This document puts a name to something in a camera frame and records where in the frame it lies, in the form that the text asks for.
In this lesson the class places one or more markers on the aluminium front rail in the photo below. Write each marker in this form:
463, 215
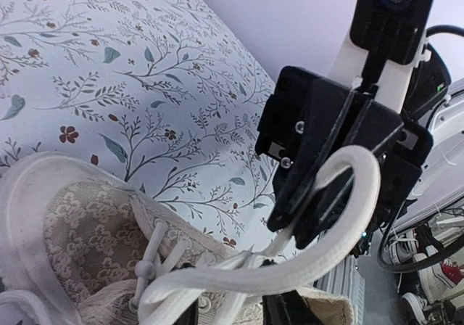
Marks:
344, 279

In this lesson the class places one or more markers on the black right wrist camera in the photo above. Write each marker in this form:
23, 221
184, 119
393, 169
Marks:
385, 43

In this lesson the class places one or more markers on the cream lace platform sneaker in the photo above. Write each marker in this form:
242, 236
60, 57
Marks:
79, 246

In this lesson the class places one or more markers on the floral patterned table mat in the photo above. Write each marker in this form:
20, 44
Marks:
160, 93

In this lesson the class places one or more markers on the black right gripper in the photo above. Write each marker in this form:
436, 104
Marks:
308, 118

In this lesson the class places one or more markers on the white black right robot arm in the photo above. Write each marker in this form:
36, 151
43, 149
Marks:
425, 104

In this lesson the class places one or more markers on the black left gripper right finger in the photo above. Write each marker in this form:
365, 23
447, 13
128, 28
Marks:
287, 308

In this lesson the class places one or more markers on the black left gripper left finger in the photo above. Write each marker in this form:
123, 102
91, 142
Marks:
190, 316

